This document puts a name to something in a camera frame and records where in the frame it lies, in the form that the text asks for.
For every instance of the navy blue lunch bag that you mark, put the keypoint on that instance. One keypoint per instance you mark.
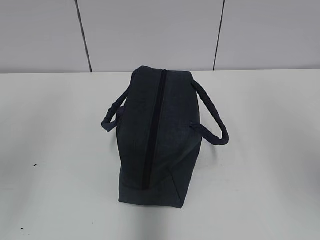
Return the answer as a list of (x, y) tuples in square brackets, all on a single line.
[(160, 122)]

